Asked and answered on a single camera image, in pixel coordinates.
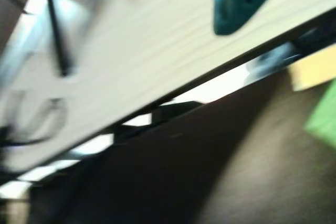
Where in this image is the dark green wooden cube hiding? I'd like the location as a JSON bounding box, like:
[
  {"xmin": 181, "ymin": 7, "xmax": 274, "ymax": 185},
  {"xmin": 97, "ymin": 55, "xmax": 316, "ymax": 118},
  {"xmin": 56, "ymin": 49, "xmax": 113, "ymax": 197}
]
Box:
[{"xmin": 303, "ymin": 79, "xmax": 336, "ymax": 152}]

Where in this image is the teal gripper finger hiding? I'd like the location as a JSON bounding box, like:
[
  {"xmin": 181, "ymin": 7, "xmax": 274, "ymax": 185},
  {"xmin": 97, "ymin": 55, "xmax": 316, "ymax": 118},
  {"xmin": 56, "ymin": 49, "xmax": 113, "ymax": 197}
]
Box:
[{"xmin": 214, "ymin": 0, "xmax": 289, "ymax": 36}]

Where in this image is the black cable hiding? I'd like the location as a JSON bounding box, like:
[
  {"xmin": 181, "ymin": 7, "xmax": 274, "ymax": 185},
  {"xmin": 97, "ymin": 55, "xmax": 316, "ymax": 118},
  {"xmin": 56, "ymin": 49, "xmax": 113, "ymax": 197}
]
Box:
[{"xmin": 43, "ymin": 0, "xmax": 74, "ymax": 77}]

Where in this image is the beige tape piece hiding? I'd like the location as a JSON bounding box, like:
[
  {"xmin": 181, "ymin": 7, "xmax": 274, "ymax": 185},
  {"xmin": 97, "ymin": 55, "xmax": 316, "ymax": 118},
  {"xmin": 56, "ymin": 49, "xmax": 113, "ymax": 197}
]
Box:
[{"xmin": 288, "ymin": 47, "xmax": 336, "ymax": 92}]

